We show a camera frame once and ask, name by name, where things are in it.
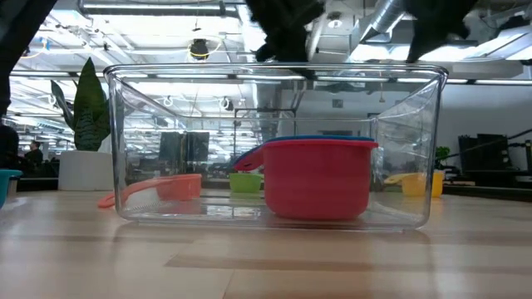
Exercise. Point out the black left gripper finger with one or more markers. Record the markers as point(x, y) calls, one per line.
point(272, 53)
point(297, 53)

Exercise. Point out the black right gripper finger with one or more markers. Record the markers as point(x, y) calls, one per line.
point(428, 37)

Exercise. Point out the blue measuring cup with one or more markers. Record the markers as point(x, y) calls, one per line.
point(324, 137)

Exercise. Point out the red measuring cup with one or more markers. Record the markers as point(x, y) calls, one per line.
point(316, 182)

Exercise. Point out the green measuring cup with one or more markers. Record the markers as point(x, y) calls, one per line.
point(245, 182)

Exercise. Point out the yellow measuring cup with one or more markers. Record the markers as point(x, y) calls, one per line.
point(415, 184)

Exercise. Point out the orange measuring cup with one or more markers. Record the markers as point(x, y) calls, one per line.
point(178, 187)

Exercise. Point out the clear plastic bin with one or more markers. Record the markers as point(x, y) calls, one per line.
point(208, 220)

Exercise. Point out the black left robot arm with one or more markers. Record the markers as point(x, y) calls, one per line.
point(16, 25)

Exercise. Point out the black ceiling dome fixture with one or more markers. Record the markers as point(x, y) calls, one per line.
point(199, 49)

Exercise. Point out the small green potted plant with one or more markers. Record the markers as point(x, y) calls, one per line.
point(442, 154)

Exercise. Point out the dark display screen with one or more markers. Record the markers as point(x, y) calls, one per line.
point(185, 149)

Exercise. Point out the black equipment rack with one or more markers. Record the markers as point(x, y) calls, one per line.
point(490, 158)

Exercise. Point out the green snake plant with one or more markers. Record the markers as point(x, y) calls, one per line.
point(89, 112)

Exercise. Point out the white plant pot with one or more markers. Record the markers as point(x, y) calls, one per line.
point(83, 170)

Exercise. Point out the person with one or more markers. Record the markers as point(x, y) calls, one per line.
point(35, 155)

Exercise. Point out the smooth silver ventilation duct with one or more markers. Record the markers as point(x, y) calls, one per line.
point(386, 16)

